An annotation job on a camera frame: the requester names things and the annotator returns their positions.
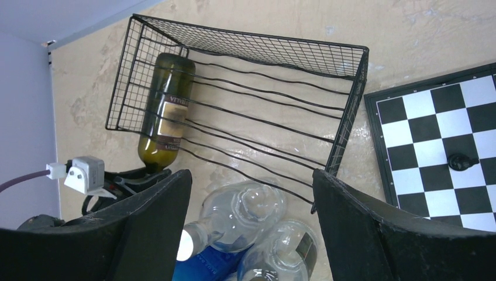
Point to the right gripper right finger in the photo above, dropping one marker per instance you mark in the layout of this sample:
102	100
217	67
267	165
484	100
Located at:
368	239

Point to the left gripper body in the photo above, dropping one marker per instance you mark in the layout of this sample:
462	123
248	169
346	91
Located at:
123	185

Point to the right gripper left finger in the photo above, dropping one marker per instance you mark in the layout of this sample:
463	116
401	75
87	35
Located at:
134	239

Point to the olive green wine bottle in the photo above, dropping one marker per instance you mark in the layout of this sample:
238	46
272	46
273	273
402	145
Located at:
166	111

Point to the black wire wine rack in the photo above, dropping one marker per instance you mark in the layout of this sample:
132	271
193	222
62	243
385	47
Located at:
260	105

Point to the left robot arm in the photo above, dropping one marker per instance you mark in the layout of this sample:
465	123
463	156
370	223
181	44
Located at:
43	220

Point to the blue square glass bottle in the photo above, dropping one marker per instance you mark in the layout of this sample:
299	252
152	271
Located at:
210	264

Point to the clear bottle white cap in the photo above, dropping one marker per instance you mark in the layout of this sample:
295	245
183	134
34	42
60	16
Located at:
288	251

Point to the clear bottle silver cap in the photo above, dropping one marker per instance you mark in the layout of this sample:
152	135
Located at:
234	217

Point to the black chess piece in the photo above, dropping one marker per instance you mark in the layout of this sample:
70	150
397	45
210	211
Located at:
460	162

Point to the black white chessboard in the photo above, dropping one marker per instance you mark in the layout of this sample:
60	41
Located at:
417	126

